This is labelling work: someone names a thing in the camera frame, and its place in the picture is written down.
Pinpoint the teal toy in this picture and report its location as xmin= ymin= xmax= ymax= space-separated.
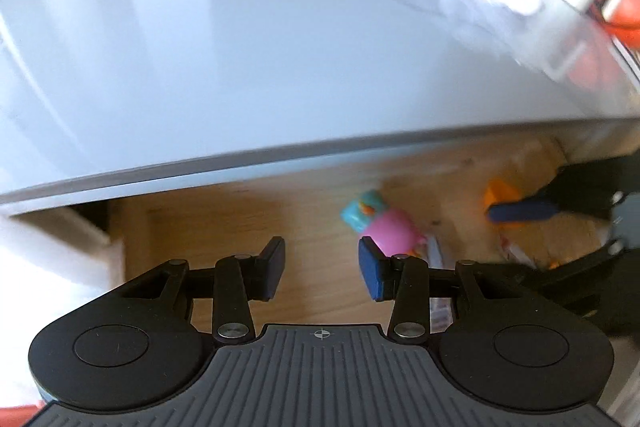
xmin=341 ymin=189 xmax=392 ymax=229

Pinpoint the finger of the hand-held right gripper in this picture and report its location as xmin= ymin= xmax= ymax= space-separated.
xmin=505 ymin=241 xmax=623 ymax=308
xmin=487 ymin=162 xmax=626 ymax=225

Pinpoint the red object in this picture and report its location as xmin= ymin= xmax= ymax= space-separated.
xmin=0 ymin=401 xmax=47 ymax=427

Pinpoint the pink toy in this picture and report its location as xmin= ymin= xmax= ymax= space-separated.
xmin=360 ymin=208 xmax=429 ymax=259

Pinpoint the orange smiling ball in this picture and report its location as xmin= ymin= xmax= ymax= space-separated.
xmin=587 ymin=0 xmax=640 ymax=54

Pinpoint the wooden drawer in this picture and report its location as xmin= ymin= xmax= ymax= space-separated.
xmin=107 ymin=129 xmax=631 ymax=333

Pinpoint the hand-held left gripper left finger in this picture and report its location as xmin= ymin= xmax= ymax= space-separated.
xmin=120 ymin=236 xmax=287 ymax=342

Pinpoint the large orange toy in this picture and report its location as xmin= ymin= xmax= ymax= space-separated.
xmin=483 ymin=178 xmax=523 ymax=210

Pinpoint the white red packet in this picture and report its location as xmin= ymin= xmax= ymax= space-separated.
xmin=497 ymin=232 xmax=540 ymax=266

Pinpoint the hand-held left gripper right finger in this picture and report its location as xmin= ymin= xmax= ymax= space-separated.
xmin=358 ymin=237 xmax=523 ymax=342

